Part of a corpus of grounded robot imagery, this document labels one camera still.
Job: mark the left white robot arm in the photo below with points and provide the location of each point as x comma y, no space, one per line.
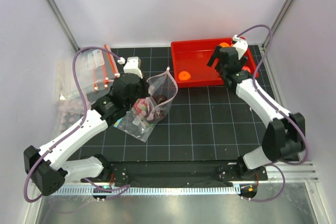
102,115

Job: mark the pink-dotted zip bag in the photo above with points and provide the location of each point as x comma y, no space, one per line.
161,84

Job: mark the clear blue-zip bag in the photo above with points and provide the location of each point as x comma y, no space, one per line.
116,124

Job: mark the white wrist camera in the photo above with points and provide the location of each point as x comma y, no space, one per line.
133,65
240,45

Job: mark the orange tangerine at front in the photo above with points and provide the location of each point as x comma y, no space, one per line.
184,76

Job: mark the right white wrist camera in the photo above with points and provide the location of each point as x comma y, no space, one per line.
240,45

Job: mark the aluminium front frame bar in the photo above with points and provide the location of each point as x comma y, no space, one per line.
296,171

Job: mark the pink dragon fruit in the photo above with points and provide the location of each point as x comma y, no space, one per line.
143,112

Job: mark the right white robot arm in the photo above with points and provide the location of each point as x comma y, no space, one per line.
285,131

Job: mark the perforated metal rail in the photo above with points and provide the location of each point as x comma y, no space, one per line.
87,190

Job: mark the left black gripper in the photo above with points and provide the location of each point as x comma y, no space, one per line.
145,86

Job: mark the pink-dotted bag on table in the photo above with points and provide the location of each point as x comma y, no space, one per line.
69,111

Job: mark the right aluminium corner post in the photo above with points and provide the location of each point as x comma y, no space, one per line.
283,11

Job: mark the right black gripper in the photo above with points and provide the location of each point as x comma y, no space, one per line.
216,55

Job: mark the left aluminium corner post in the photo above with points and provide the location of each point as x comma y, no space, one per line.
62,23

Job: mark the orange tangerine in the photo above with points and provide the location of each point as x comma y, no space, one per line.
224,44
184,76

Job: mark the red apple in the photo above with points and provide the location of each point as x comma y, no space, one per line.
246,68

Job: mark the aluminium corner post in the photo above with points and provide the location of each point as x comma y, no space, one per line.
62,23
283,11

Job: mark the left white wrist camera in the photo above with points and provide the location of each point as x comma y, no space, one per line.
133,65

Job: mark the dark purple grape bunch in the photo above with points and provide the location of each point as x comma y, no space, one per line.
156,116

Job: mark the red plastic tray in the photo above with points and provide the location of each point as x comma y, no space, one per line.
192,56

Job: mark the stack of orange-zip bags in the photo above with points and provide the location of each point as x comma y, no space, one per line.
95,70

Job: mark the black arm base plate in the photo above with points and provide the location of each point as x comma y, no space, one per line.
174,173

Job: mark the dark purple fruit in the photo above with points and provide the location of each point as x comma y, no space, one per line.
160,99

